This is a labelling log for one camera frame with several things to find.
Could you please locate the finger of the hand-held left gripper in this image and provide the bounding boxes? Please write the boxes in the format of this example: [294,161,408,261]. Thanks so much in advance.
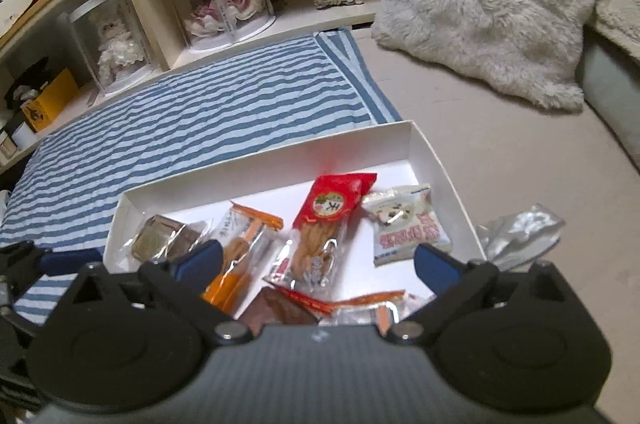
[0,241,106,305]

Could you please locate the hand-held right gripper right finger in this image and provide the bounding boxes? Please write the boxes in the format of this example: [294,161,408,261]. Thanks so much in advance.
[390,243,593,346]

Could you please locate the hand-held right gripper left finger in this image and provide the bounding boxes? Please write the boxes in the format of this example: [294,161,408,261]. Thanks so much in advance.
[45,240,246,346]

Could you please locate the orange snack packet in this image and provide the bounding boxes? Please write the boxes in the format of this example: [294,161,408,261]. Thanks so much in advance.
[202,201,285,312]
[272,287,426,337]

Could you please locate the white small snack packet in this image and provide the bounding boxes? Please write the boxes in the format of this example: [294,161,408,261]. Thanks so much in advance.
[361,183,451,267]

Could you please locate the dark cake with patterned label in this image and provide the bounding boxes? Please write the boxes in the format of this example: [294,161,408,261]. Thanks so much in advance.
[131,214,213,265]

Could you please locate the brown snack packet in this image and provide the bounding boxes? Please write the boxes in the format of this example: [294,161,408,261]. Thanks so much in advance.
[235,287,326,340]

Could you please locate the white cardboard box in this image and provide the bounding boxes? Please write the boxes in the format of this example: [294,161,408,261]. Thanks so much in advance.
[102,119,488,340]

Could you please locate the small clear snack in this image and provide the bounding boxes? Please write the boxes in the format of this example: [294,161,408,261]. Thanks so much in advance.
[475,203,566,272]

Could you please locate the red snack packet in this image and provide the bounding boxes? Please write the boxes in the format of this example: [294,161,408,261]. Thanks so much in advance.
[264,173,378,292]

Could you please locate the white cup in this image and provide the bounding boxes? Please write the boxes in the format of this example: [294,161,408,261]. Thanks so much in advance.
[11,121,33,151]

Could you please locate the blue striped blanket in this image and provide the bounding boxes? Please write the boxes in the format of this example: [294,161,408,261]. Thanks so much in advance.
[0,32,403,320]

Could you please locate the yellow cardboard box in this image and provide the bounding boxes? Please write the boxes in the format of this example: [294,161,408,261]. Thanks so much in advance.
[21,68,81,132]

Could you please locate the white dress doll in case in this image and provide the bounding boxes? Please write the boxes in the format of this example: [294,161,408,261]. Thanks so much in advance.
[67,0,156,98]

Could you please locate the grey cushion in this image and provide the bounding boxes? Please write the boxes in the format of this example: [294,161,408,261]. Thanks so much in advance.
[575,24,640,170]

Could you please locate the white foam box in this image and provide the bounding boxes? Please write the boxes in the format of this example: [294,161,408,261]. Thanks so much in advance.
[0,0,33,40]

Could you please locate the wooden shelf unit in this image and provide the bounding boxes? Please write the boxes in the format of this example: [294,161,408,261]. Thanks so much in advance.
[0,0,386,175]

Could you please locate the beige fleece throw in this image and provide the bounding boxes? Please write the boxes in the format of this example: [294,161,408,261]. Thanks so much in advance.
[587,0,640,65]

